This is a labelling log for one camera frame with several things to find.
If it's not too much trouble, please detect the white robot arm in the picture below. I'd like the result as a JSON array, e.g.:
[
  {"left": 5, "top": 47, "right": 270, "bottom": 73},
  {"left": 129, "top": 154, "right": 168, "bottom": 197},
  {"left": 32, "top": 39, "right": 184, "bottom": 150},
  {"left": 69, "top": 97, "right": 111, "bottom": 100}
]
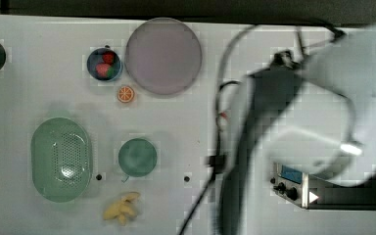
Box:
[{"left": 216, "top": 23, "right": 376, "bottom": 235}]

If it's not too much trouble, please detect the green perforated oval basket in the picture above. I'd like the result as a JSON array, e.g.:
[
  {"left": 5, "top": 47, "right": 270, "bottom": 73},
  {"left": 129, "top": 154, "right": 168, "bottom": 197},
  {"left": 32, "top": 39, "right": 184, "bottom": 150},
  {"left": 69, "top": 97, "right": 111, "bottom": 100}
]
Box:
[{"left": 30, "top": 117, "right": 93, "bottom": 203}]

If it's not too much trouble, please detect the black toaster oven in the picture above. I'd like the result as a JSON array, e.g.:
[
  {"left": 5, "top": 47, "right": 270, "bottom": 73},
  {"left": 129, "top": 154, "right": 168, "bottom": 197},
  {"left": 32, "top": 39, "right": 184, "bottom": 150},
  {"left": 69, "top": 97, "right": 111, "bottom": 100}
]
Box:
[{"left": 269, "top": 164, "right": 376, "bottom": 211}]

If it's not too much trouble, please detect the red strawberry toy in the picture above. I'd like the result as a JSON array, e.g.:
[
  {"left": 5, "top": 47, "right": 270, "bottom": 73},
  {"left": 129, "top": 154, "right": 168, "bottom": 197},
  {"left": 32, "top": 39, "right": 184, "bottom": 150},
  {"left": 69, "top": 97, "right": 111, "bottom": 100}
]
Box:
[{"left": 96, "top": 52, "right": 115, "bottom": 79}]

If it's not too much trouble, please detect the orange slice toy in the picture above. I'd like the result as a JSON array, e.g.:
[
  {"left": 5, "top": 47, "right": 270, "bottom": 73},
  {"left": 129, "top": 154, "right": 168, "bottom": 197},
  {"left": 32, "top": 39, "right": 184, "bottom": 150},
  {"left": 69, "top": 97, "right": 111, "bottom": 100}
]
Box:
[{"left": 117, "top": 85, "right": 135, "bottom": 103}]

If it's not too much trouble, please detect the yellow banana peel toy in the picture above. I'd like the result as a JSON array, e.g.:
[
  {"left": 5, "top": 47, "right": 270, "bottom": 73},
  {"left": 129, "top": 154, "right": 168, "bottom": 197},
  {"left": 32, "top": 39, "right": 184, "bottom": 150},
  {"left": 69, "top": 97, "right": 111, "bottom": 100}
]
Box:
[{"left": 103, "top": 192, "right": 140, "bottom": 226}]

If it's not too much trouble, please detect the small blue bowl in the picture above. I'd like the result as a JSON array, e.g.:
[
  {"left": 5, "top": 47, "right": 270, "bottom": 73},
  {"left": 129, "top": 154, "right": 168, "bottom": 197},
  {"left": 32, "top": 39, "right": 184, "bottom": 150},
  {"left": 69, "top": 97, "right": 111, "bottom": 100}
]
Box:
[{"left": 86, "top": 47, "right": 123, "bottom": 81}]

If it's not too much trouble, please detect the teal green cup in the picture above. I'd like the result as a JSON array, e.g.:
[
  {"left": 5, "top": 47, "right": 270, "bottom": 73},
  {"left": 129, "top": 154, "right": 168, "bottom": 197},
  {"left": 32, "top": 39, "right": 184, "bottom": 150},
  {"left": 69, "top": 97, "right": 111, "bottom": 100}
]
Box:
[{"left": 117, "top": 138, "right": 158, "bottom": 182}]

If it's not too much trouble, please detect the large lilac plate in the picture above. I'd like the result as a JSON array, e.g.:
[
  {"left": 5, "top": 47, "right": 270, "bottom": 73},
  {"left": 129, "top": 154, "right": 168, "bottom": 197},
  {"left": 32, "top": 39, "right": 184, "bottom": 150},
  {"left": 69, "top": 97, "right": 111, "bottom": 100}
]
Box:
[{"left": 125, "top": 18, "right": 203, "bottom": 96}]

